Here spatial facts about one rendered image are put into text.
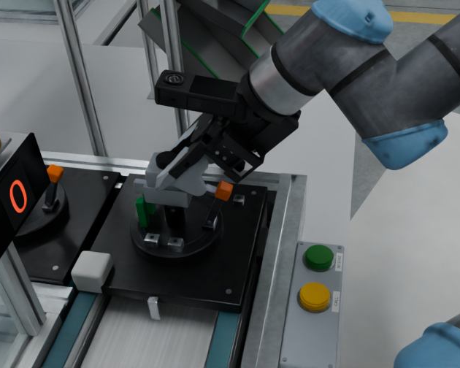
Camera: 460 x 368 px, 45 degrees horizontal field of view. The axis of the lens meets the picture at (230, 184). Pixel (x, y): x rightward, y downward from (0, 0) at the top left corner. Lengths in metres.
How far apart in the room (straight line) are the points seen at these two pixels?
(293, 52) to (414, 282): 0.48
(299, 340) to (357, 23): 0.39
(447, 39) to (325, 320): 0.38
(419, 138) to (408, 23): 3.14
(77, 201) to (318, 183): 0.45
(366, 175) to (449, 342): 2.20
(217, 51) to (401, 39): 2.56
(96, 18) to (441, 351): 1.62
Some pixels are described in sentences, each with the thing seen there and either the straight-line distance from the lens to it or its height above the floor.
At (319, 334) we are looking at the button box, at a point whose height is 0.96.
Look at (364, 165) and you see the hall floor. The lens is 2.51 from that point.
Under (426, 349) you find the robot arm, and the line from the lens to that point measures 0.27.
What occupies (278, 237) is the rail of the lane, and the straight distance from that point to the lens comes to 0.85.
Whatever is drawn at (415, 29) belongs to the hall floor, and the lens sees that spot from 3.65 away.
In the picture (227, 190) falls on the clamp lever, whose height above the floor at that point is 1.07.
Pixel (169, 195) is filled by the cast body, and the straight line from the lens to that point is 0.78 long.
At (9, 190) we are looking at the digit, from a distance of 0.60.
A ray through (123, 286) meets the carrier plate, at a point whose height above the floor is 0.97.
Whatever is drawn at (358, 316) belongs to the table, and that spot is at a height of 0.86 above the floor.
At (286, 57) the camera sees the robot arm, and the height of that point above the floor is 1.29.
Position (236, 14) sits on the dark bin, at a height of 1.20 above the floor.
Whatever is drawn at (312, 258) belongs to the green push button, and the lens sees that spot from 0.81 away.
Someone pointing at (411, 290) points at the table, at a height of 0.86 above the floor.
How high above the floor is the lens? 1.58
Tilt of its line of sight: 42 degrees down
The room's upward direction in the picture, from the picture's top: 4 degrees counter-clockwise
